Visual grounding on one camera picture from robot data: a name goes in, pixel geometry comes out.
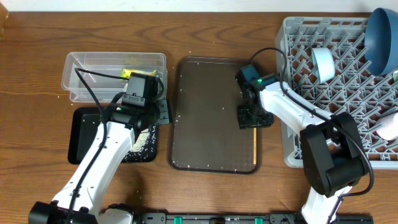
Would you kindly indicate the small bowl of rice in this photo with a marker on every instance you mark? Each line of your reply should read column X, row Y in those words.
column 323, row 63

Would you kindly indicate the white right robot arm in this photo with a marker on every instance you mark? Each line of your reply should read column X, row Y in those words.
column 331, row 149

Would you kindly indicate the dark brown serving tray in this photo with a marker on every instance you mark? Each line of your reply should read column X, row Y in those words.
column 205, row 134

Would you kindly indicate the clear plastic bin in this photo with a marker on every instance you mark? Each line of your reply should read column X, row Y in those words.
column 108, row 63

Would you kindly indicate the wooden chopstick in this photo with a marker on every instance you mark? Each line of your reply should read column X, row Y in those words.
column 255, row 146

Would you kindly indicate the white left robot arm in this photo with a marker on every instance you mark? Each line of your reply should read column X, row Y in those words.
column 131, row 112

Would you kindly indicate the grey dishwasher rack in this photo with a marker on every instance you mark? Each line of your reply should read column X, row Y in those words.
column 353, row 89

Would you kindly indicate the black plastic bin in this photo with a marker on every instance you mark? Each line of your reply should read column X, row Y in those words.
column 84, row 127

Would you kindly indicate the mint green small bowl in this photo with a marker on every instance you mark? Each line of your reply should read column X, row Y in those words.
column 395, row 76

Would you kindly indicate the dark blue bowl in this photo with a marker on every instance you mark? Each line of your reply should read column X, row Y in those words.
column 381, row 41

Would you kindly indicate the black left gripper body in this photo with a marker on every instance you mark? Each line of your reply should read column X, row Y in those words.
column 164, row 118

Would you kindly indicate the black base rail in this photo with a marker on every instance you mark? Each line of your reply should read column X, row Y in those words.
column 272, row 218

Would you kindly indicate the green yellow snack wrapper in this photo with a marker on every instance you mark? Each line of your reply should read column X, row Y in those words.
column 127, row 73

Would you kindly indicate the pile of white rice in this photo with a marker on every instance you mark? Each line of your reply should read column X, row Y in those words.
column 145, row 143

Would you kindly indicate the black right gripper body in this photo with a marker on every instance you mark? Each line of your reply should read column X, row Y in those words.
column 256, row 117

